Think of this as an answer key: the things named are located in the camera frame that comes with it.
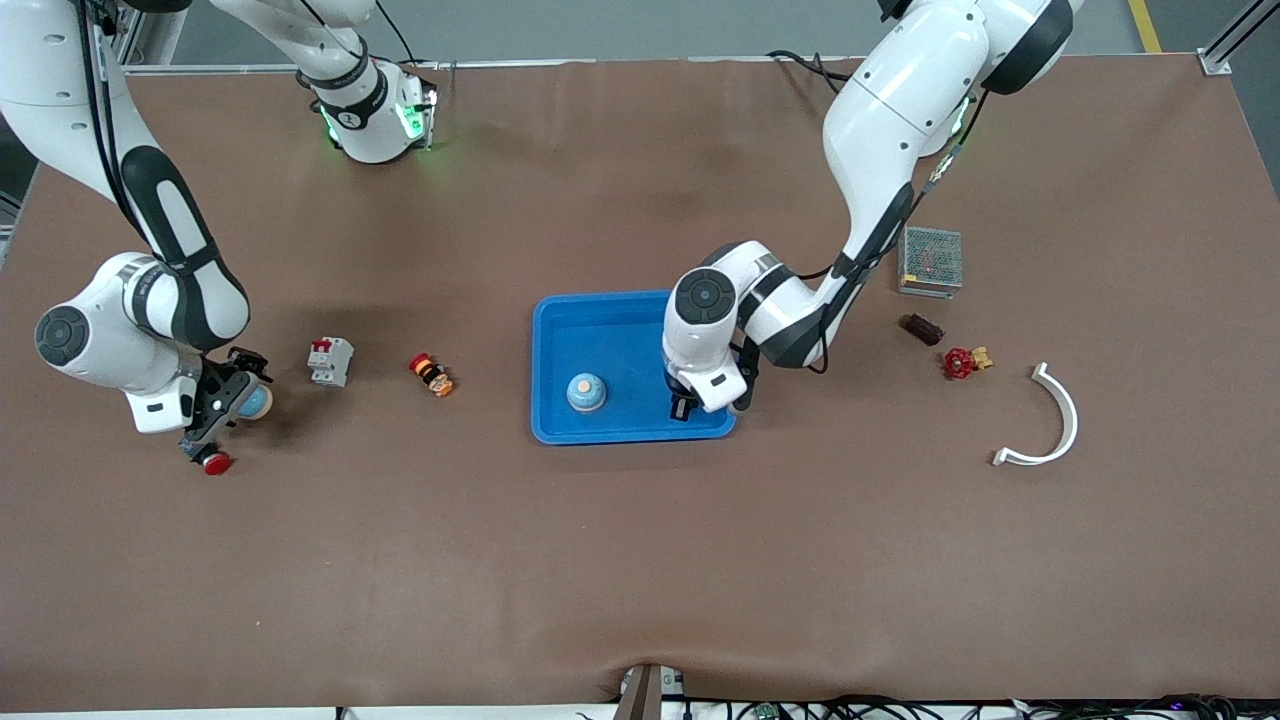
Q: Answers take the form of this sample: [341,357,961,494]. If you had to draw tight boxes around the red mushroom push button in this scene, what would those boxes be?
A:
[180,440,233,476]

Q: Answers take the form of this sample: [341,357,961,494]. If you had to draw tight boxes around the white red circuit breaker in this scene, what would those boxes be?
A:
[306,337,355,388]

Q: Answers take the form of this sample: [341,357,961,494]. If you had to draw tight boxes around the blue plastic tray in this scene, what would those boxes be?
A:
[530,289,738,446]

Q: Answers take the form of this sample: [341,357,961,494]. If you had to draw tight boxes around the metal mesh power supply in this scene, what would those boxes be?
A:
[897,223,964,299]

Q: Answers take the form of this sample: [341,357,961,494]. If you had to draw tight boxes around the white curved plastic clamp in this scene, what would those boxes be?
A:
[991,362,1080,468]

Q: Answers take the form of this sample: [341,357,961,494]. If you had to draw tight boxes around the orange yellow emergency stop switch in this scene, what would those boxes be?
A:
[408,353,455,398]

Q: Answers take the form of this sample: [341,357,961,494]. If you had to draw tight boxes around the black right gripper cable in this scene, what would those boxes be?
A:
[78,0,137,221]

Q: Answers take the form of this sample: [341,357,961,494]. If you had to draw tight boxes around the grey metal camera post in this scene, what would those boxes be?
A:
[612,663,689,720]

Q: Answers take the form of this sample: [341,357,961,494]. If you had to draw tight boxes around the aluminium table edge rail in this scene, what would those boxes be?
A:
[125,60,601,76]

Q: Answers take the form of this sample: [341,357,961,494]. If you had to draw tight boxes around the black arm base cables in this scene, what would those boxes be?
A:
[766,48,853,93]

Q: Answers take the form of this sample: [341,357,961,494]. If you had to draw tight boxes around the black cable bundle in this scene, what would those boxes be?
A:
[690,693,1280,720]

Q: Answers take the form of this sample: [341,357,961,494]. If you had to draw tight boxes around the aluminium frame post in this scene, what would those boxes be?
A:
[1198,0,1280,77]

